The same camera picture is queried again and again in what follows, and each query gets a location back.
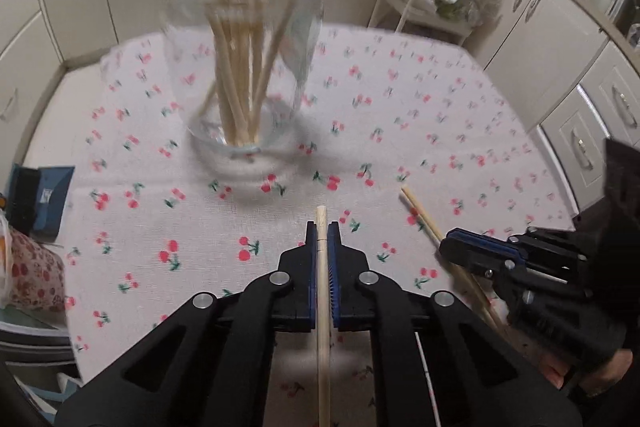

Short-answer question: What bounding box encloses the clear glass jar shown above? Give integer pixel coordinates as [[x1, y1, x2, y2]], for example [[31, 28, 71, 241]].
[[162, 0, 326, 158]]

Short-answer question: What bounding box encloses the pale wooden chopstick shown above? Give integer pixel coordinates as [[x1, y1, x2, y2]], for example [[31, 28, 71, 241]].
[[400, 186, 506, 334], [409, 206, 497, 324], [315, 205, 332, 427]]

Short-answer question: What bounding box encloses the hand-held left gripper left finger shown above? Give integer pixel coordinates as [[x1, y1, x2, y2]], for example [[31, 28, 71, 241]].
[[54, 221, 319, 427]]

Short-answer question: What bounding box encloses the floral pink bottle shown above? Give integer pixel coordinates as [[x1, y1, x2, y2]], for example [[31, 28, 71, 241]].
[[7, 227, 68, 314]]

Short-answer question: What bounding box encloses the bundle of wooden chopsticks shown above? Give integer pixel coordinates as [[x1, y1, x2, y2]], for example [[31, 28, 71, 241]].
[[192, 0, 352, 148]]

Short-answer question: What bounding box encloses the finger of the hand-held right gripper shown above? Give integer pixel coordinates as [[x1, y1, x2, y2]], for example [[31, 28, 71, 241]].
[[509, 226, 591, 284], [439, 229, 627, 359]]

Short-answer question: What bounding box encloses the person's right hand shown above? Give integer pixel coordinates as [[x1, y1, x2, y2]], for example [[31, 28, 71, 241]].
[[541, 346, 640, 403]]

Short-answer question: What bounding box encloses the blue dustpan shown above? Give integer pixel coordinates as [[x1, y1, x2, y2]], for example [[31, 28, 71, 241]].
[[9, 164, 77, 244]]

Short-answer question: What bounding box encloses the cherry print tablecloth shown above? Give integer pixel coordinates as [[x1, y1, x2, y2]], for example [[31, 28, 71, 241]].
[[65, 24, 576, 427]]

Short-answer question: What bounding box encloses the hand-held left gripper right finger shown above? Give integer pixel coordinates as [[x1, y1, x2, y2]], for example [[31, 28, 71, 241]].
[[326, 222, 584, 427]]

